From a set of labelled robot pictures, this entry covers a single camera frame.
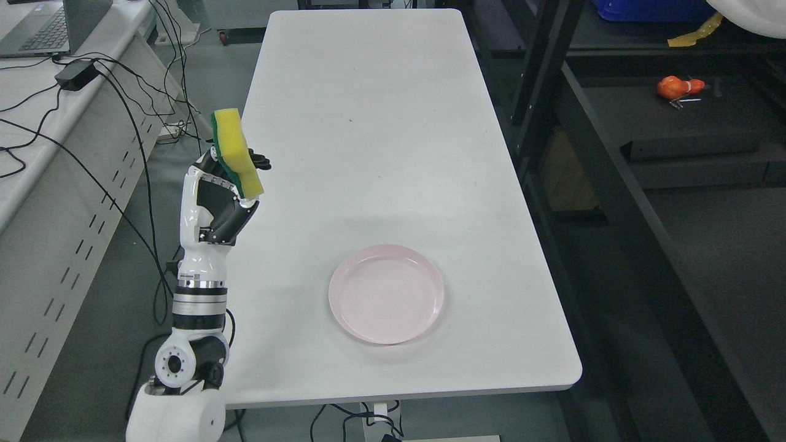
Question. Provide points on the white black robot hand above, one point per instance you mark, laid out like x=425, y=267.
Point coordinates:
x=215, y=207

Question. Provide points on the green yellow sponge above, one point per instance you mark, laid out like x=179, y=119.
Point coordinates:
x=233, y=153

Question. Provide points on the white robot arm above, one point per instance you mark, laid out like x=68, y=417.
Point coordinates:
x=182, y=400

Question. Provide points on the black metal shelf rack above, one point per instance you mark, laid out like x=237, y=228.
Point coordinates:
x=663, y=220

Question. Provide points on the orange toy on shelf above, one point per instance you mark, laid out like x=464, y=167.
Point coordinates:
x=673, y=88

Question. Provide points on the white side desk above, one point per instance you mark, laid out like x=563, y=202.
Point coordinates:
x=73, y=154

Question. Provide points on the pink round plate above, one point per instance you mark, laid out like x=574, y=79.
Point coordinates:
x=386, y=294

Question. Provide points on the black power adapter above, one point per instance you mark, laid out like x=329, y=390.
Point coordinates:
x=76, y=75

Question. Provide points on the grey laptop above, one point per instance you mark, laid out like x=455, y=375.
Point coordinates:
x=57, y=28

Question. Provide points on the blue plastic bin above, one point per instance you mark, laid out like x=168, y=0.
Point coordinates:
x=654, y=11

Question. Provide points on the yellow tape strip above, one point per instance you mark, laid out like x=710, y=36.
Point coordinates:
x=690, y=39

